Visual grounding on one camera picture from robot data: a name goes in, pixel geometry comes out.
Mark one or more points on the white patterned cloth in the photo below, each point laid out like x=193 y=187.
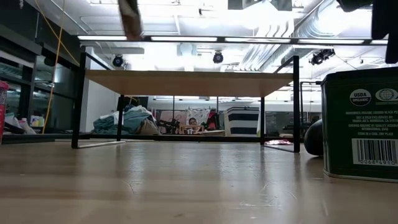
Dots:
x=199 y=114

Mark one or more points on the small light wooden table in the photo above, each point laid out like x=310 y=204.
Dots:
x=183 y=128

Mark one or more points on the pile of teal white clothes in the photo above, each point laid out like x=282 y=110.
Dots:
x=133 y=119

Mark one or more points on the black aluminium rig frame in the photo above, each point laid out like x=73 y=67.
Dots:
x=186 y=137

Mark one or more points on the red-lid spice jar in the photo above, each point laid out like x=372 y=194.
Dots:
x=3 y=93

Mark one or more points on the black ladle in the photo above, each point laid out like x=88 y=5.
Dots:
x=314 y=138

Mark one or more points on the wooden shelf black metal legs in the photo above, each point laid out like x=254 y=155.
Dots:
x=186 y=84

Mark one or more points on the dark rectangular spice tin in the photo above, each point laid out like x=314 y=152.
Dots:
x=357 y=133

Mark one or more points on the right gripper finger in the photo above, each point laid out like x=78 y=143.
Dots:
x=392 y=51

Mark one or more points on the black ceiling track light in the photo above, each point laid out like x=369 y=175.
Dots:
x=320 y=56

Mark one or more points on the navy white striped bin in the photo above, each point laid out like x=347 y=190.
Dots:
x=242 y=116

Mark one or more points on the white plastic bottle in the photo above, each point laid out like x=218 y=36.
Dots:
x=26 y=127

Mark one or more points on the black ceiling spotlight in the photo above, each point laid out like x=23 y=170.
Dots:
x=218 y=57
x=117 y=60

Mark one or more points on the person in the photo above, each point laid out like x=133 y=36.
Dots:
x=192 y=121

